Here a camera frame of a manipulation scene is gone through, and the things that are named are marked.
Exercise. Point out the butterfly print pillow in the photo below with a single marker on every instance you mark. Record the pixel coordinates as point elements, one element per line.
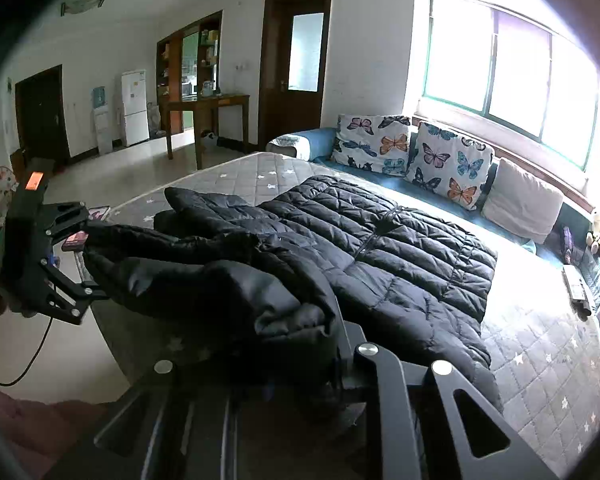
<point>370,145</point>
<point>450,165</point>

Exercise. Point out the white plush toy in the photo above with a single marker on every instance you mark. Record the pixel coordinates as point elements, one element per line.
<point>597,220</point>

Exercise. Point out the floral covered fan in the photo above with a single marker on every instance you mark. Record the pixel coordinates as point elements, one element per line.
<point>0,185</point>

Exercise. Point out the purple item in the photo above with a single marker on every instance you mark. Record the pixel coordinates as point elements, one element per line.
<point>568,245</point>

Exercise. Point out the white pillow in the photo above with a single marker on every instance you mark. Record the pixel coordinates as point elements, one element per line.
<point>522,205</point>

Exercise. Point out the grey remote control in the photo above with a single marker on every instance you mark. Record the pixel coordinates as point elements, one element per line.
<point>572,280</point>

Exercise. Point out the glass jar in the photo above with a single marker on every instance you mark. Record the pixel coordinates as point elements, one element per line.
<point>207,88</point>

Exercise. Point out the green framed window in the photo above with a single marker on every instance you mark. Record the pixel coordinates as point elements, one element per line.
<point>520,60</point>

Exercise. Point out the brown door with glass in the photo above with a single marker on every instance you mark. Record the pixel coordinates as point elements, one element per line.
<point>300,110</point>

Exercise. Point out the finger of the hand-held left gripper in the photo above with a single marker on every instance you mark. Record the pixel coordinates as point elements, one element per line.
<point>72,300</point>
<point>67,215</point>

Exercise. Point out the black puffer jacket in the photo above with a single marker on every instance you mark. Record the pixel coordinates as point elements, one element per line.
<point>405,260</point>

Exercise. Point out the blue sofa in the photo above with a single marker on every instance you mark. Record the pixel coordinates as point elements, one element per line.
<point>316,141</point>

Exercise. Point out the wooden shelf cabinet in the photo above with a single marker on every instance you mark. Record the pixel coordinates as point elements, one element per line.
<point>166,60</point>

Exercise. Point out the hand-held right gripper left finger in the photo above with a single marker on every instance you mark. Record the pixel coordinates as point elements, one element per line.
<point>180,435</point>

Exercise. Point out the ceiling lamp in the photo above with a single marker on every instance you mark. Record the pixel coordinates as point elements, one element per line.
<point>82,4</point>

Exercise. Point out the grey quilted star mattress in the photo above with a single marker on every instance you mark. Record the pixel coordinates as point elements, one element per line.
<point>530,340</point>

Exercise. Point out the wooden table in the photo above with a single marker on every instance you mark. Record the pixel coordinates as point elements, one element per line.
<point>205,102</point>

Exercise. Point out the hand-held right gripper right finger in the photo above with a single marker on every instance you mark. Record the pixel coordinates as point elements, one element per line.
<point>395,410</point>

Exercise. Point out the black white bag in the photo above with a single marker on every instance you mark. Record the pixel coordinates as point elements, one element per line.
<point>209,137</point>

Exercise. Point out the white fridge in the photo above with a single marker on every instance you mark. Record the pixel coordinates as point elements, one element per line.
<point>135,110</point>

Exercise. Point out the person's pink clothing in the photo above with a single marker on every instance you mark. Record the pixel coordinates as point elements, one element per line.
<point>30,425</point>

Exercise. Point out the small printed booklet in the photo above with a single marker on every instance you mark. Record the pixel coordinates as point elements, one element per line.
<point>75,241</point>
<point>100,212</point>

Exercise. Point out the water dispenser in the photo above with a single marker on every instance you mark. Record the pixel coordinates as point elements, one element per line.
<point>101,130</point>

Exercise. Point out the dark entrance door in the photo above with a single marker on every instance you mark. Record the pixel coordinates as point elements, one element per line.
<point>40,115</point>

